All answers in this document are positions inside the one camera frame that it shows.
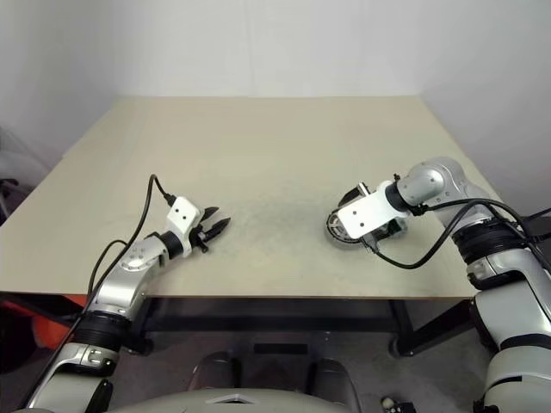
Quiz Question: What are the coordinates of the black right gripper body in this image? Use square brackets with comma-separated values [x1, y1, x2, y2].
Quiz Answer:
[367, 216, 410, 251]

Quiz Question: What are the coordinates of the black metal table frame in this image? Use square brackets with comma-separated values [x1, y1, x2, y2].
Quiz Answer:
[124, 295, 477, 357]

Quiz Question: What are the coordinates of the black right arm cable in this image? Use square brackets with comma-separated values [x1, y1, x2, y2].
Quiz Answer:
[363, 196, 551, 271]

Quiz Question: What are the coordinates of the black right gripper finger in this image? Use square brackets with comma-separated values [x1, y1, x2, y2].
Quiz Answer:
[338, 184, 368, 208]

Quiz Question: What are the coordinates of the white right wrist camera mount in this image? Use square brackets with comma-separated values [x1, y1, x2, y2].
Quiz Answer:
[337, 181, 413, 241]

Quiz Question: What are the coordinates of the black rectangular floor plate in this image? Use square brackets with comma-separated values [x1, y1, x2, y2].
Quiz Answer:
[251, 342, 309, 357]

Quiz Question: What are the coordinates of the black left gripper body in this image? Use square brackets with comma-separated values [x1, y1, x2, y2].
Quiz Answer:
[195, 223, 216, 255]

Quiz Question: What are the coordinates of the grey metal gear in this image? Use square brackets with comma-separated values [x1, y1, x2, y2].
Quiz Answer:
[323, 207, 352, 244]

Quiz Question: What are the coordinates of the dark rounded shape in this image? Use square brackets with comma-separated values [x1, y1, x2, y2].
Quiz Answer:
[191, 351, 237, 393]
[309, 358, 355, 395]

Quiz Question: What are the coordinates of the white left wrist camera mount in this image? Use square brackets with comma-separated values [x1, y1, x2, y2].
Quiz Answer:
[165, 196, 206, 259]

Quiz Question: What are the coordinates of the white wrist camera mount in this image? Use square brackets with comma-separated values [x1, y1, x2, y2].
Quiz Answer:
[165, 196, 206, 259]
[337, 181, 413, 241]

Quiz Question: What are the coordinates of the grey robot torso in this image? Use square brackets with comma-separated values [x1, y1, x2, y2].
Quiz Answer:
[101, 388, 352, 413]

